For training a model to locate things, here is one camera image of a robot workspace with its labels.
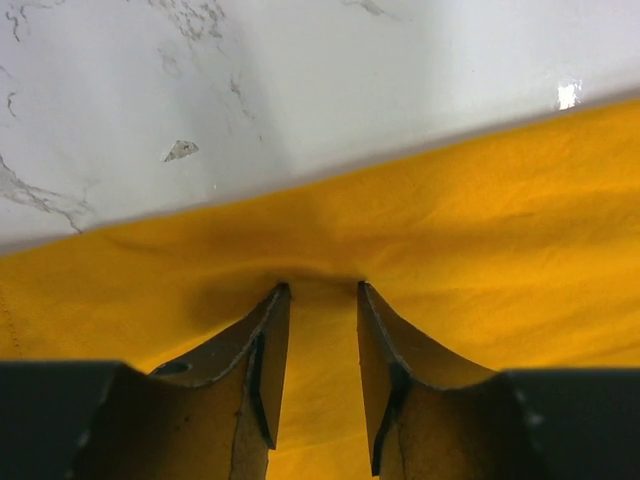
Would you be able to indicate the yellow t shirt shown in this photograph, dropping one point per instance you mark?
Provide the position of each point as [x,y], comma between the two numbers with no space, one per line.
[519,249]

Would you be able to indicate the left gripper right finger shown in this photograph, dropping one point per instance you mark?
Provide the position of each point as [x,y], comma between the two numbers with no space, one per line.
[430,413]

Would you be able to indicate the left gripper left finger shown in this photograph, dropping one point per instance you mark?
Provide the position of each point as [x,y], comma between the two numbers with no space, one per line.
[210,413]

